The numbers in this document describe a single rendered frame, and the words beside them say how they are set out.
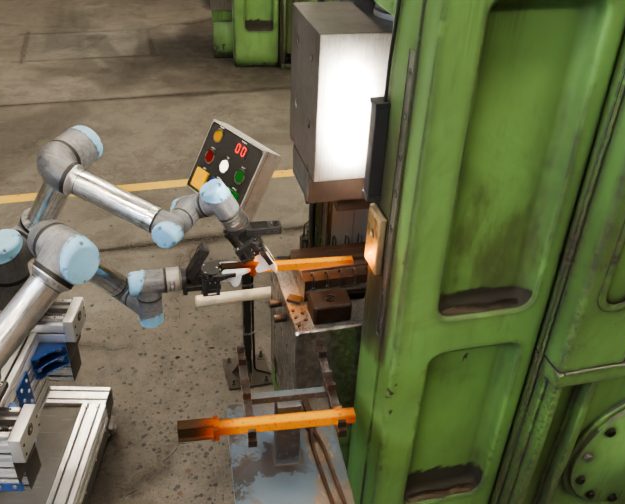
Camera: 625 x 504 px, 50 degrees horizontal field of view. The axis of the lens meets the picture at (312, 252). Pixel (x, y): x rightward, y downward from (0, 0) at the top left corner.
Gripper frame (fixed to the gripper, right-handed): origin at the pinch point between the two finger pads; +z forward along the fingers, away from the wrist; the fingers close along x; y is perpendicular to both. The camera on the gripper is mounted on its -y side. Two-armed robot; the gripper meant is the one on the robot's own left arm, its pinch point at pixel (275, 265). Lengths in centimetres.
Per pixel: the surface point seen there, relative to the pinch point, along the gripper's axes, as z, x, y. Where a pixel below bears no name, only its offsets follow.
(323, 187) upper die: -20.7, 7.8, -25.4
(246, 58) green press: 114, -476, -17
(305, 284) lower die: 6.7, 7.6, -5.4
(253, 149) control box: -14, -47, -10
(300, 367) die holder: 22.5, 22.1, 8.5
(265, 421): -9, 64, 13
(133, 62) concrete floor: 69, -504, 80
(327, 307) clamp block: 8.9, 19.5, -8.6
